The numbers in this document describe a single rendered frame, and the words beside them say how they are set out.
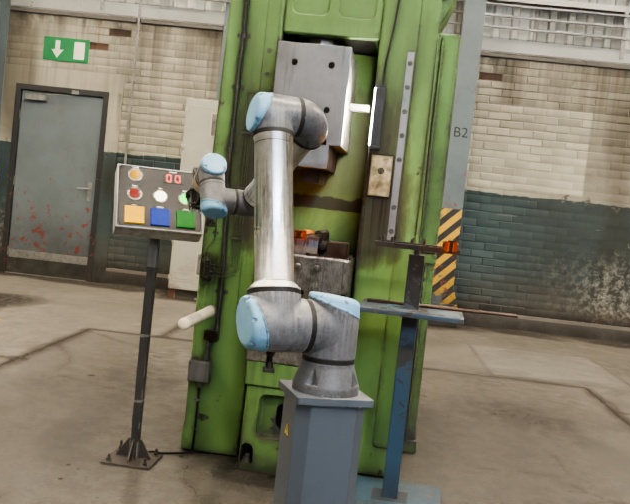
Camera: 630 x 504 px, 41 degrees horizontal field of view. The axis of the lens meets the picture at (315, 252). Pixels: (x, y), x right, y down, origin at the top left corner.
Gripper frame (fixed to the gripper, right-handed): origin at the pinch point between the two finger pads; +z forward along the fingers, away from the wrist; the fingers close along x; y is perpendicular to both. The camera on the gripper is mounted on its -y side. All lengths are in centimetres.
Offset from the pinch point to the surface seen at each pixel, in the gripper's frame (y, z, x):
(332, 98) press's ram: -43, -22, 52
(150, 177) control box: -16.6, 11.2, -14.8
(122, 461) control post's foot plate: 84, 67, -15
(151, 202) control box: -5.4, 11.1, -14.2
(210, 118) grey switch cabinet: -344, 443, 110
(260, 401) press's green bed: 64, 43, 37
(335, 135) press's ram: -30, -16, 55
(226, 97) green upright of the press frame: -57, 7, 16
